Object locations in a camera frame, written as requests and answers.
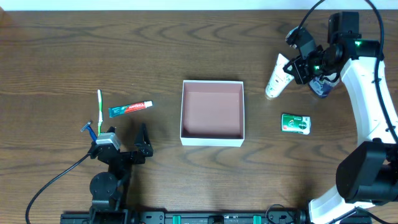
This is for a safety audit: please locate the red green toothpaste tube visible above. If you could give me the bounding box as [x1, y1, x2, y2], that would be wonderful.
[108, 101, 153, 118]

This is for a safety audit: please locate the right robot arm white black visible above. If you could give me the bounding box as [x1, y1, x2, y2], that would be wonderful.
[284, 12, 397, 223]

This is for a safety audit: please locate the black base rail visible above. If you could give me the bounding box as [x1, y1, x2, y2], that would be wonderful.
[60, 210, 310, 224]

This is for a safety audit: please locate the green soap bar package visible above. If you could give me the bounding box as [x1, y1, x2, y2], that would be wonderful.
[281, 113, 311, 135]

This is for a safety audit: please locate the blue disposable razor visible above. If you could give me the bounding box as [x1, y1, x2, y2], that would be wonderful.
[80, 121, 97, 141]

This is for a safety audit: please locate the white box with pink interior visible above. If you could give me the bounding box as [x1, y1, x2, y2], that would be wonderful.
[180, 80, 245, 147]

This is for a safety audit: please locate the green white toothbrush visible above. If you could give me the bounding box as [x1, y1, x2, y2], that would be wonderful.
[97, 89, 103, 135]

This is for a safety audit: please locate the white lotion tube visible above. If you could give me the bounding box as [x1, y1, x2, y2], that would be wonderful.
[265, 54, 294, 100]

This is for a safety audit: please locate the blue hand soap pump bottle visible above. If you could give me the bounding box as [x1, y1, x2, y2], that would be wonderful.
[308, 73, 340, 98]

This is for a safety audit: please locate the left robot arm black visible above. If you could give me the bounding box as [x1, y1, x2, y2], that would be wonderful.
[86, 123, 154, 224]

